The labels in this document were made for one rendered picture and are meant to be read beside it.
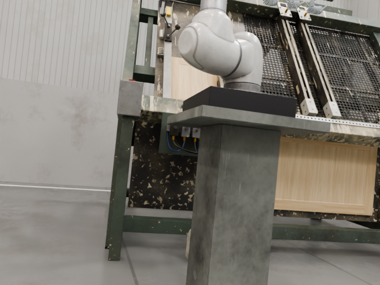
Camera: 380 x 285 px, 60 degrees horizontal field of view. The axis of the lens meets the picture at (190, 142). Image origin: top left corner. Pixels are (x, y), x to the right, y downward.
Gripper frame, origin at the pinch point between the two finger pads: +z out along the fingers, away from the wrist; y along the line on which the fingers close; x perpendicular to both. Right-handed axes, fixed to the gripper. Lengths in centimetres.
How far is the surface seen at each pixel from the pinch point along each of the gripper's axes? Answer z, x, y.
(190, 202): 115, 27, -35
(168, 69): 35.8, -5.2, -11.7
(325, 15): -22, -58, -153
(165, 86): 44.3, 7.5, -8.5
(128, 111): 51, 42, 17
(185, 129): 59, 41, -16
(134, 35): 21.0, -31.2, 9.9
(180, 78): 39.6, -2.2, -19.5
